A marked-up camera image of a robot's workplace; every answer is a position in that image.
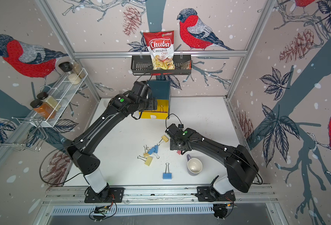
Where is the orange spice jar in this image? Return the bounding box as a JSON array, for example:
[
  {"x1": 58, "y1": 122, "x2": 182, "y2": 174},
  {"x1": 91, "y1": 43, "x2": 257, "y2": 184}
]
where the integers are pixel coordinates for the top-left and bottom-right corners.
[{"x1": 30, "y1": 99, "x2": 56, "y2": 120}]

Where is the blue binder clip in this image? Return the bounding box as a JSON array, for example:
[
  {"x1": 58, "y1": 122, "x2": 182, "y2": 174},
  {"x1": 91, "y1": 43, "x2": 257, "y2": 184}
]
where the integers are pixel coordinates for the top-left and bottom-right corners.
[
  {"x1": 162, "y1": 163, "x2": 172, "y2": 180},
  {"x1": 148, "y1": 146, "x2": 157, "y2": 155},
  {"x1": 153, "y1": 145, "x2": 160, "y2": 159}
]

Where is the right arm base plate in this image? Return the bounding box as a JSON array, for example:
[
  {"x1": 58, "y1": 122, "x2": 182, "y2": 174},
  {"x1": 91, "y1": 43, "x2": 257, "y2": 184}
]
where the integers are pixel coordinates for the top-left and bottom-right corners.
[{"x1": 194, "y1": 186, "x2": 235, "y2": 202}]

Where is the yellow binder clip lower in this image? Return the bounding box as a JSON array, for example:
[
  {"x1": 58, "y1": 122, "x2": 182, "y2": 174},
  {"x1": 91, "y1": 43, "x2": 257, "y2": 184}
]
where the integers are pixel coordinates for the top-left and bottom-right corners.
[{"x1": 137, "y1": 155, "x2": 153, "y2": 166}]

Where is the yellow binder clip upper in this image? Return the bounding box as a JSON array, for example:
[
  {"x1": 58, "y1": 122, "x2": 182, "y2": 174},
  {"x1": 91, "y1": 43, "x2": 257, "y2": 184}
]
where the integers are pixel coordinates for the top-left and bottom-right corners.
[{"x1": 158, "y1": 135, "x2": 169, "y2": 145}]

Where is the yellow top drawer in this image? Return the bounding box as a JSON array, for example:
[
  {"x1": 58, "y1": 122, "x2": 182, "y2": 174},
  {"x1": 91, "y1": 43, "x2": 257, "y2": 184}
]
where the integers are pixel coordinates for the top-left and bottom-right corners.
[{"x1": 141, "y1": 99, "x2": 170, "y2": 120}]

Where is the blue binder clip front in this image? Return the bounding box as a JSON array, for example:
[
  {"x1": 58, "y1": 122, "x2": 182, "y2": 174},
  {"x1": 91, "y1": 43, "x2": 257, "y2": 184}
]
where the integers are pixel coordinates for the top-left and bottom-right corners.
[{"x1": 162, "y1": 163, "x2": 172, "y2": 180}]

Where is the yellow spice jar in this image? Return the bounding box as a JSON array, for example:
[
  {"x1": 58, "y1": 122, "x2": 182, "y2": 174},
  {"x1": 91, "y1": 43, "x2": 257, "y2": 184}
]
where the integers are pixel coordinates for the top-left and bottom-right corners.
[{"x1": 37, "y1": 92, "x2": 61, "y2": 112}]

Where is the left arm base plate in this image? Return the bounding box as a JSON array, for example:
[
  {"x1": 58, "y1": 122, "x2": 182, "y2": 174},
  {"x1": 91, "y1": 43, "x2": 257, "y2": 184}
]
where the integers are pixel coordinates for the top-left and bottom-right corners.
[{"x1": 84, "y1": 187, "x2": 125, "y2": 203}]

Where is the purple mug white inside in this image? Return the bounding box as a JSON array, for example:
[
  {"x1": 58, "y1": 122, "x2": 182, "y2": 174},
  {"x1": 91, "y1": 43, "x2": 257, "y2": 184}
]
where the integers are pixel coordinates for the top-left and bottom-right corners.
[{"x1": 187, "y1": 154, "x2": 203, "y2": 176}]

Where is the teal drawer cabinet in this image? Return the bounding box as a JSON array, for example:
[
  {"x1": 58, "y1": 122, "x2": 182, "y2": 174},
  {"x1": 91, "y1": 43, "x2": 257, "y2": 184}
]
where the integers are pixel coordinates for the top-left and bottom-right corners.
[{"x1": 148, "y1": 80, "x2": 171, "y2": 110}]

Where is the white utensil cup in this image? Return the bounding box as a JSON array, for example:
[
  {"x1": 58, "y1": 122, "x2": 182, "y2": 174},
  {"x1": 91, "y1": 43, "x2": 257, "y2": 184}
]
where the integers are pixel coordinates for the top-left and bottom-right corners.
[{"x1": 102, "y1": 98, "x2": 111, "y2": 108}]

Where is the black wire wall basket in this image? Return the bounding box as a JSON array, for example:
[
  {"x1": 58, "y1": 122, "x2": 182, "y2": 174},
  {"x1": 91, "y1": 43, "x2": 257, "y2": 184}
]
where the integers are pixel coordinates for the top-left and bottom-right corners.
[{"x1": 131, "y1": 55, "x2": 192, "y2": 76}]

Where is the white spice jar black lid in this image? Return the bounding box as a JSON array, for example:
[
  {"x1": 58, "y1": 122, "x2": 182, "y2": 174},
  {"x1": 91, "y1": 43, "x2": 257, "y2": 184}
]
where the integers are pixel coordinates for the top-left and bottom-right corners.
[{"x1": 59, "y1": 62, "x2": 82, "y2": 85}]

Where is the brown spice jar rear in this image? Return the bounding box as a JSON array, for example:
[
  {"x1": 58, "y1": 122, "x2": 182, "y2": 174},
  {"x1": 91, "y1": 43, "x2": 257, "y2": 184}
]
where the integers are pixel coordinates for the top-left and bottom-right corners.
[{"x1": 70, "y1": 60, "x2": 85, "y2": 79}]

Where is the white wire spice rack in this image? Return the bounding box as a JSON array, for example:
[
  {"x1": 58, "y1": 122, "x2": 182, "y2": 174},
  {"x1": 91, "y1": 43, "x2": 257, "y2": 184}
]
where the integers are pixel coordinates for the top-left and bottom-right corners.
[{"x1": 32, "y1": 68, "x2": 88, "y2": 128}]

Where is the chrome wire rack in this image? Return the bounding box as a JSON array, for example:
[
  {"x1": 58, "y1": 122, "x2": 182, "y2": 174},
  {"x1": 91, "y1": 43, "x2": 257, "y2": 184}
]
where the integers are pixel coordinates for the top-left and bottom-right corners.
[{"x1": 0, "y1": 117, "x2": 50, "y2": 152}]

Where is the Chuba cassava chips bag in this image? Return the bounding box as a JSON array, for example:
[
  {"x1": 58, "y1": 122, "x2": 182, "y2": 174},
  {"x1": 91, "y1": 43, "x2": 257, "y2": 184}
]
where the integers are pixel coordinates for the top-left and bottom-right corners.
[{"x1": 144, "y1": 31, "x2": 175, "y2": 70}]

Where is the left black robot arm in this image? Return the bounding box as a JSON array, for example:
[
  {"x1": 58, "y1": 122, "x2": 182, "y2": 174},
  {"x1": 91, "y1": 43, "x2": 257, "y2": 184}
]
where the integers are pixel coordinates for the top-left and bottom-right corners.
[{"x1": 65, "y1": 81, "x2": 157, "y2": 196}]

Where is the yellow binder clip small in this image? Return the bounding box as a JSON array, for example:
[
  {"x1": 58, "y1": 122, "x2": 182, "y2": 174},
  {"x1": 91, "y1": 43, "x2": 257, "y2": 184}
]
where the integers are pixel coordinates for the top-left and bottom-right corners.
[{"x1": 144, "y1": 145, "x2": 149, "y2": 157}]

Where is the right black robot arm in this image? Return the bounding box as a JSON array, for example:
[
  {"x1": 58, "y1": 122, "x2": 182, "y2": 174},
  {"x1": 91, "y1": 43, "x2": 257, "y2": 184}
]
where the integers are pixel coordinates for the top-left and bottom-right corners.
[{"x1": 165, "y1": 124, "x2": 259, "y2": 194}]

